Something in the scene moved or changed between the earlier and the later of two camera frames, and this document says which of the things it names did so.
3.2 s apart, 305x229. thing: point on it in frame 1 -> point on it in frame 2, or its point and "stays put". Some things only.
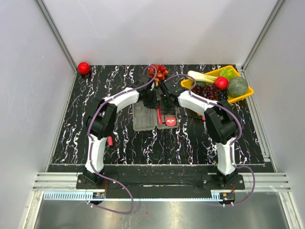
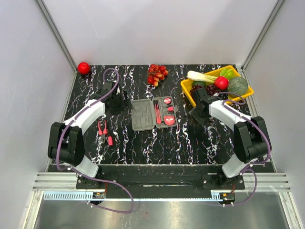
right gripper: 165,110 -> 193,113
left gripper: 153,104 -> 126,104
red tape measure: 170,121 stays put
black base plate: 158,178 stays put
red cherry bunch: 161,73 stays put
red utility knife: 159,116 stays put
